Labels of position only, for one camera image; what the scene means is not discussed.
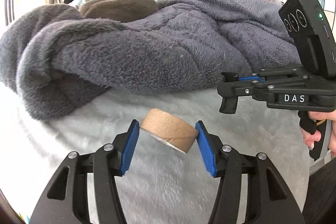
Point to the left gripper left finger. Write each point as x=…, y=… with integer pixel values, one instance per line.
x=65, y=200

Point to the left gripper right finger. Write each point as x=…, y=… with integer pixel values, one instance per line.
x=269, y=199

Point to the brown tape roll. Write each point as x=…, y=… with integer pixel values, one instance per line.
x=169, y=130

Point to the person's right hand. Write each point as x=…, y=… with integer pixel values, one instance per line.
x=310, y=139

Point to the grey bed mattress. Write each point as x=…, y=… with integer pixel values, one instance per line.
x=162, y=185

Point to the dark grey fleece blanket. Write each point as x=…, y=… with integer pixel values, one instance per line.
x=57, y=61

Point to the brown fleece blanket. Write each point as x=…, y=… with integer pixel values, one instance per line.
x=120, y=10

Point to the black tracking camera box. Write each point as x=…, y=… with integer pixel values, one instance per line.
x=307, y=25

